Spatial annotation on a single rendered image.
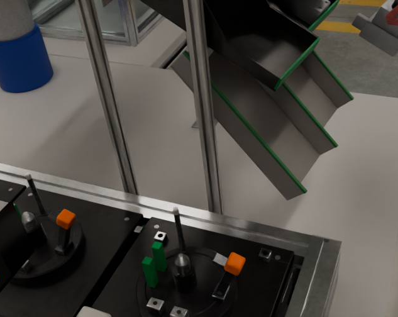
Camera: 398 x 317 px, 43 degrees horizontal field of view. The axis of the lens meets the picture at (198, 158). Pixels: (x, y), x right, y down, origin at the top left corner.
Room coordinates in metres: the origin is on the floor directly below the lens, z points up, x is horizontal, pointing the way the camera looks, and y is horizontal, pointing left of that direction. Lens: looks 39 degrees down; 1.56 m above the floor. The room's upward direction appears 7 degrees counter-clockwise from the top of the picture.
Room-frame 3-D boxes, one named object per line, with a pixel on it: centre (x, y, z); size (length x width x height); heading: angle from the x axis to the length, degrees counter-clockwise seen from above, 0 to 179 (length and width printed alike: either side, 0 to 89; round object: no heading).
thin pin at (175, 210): (0.50, 0.04, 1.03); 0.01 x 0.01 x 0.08
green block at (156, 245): (0.47, 0.07, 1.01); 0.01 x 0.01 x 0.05; 62
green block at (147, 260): (0.45, 0.08, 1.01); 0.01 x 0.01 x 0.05; 62
